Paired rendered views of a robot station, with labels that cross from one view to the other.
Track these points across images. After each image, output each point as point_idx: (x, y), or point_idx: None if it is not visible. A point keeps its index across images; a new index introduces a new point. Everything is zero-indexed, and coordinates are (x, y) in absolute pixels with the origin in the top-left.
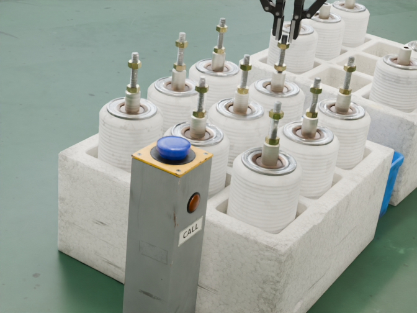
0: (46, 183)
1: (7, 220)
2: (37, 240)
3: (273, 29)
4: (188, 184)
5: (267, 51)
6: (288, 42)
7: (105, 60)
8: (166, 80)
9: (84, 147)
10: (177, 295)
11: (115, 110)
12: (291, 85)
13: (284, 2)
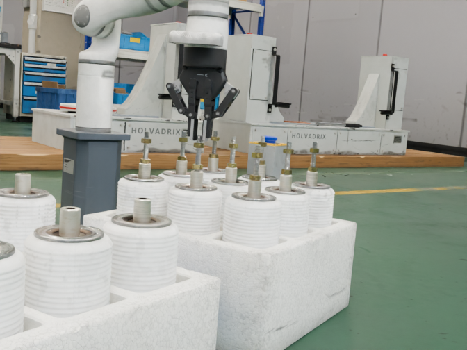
0: (404, 346)
1: (404, 321)
2: (368, 311)
3: (211, 132)
4: None
5: (171, 290)
6: (196, 139)
7: None
8: (296, 192)
9: (341, 223)
10: None
11: (321, 184)
12: (181, 186)
13: (205, 107)
